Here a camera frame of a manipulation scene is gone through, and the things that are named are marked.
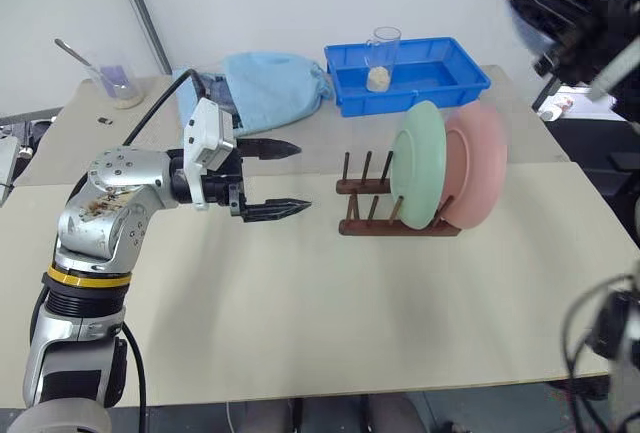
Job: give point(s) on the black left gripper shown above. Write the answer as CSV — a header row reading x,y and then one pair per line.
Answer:
x,y
225,183

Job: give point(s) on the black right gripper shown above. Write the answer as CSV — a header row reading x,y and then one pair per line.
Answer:
x,y
600,28

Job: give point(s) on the blue plate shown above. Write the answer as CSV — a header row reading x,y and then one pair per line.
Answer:
x,y
527,35

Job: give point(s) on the wooden dish rack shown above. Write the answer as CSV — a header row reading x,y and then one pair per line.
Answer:
x,y
360,227

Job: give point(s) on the green plate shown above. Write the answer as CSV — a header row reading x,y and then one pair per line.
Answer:
x,y
417,168

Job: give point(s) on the pink plate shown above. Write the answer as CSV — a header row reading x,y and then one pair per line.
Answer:
x,y
475,173

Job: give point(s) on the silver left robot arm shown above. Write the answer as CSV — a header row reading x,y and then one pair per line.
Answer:
x,y
100,223

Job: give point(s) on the white and pink packet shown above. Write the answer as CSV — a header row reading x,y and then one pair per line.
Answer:
x,y
557,108

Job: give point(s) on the clear glass measuring cup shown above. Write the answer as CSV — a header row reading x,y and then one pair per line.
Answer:
x,y
379,80

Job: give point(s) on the blue plastic bin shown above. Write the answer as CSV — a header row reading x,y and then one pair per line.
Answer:
x,y
430,78

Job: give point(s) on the clear glass beaker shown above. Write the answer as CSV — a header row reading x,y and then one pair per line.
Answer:
x,y
125,98

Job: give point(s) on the small black clip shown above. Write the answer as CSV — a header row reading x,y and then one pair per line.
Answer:
x,y
104,120

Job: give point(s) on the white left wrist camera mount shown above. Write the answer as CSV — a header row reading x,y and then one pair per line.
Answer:
x,y
207,138

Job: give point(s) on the dark metal frame pole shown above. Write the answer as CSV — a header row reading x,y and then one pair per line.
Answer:
x,y
545,95

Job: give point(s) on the grey metal frame pole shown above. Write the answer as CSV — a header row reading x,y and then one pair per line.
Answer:
x,y
142,13

